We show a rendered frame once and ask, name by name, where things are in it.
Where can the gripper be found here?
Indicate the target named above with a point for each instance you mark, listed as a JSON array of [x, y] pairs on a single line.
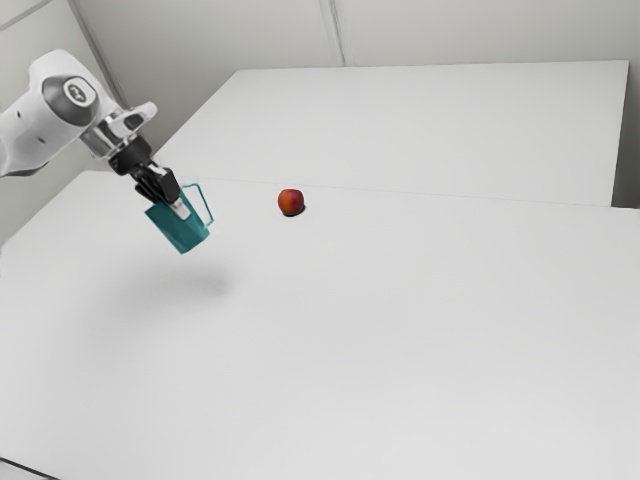
[[129, 156]]

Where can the teal faceted mug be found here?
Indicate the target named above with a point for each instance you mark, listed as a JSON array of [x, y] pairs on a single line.
[[182, 231]]

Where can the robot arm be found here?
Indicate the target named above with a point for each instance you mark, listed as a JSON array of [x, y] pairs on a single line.
[[35, 120]]

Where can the red apple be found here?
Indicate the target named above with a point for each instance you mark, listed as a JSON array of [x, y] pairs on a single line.
[[291, 201]]

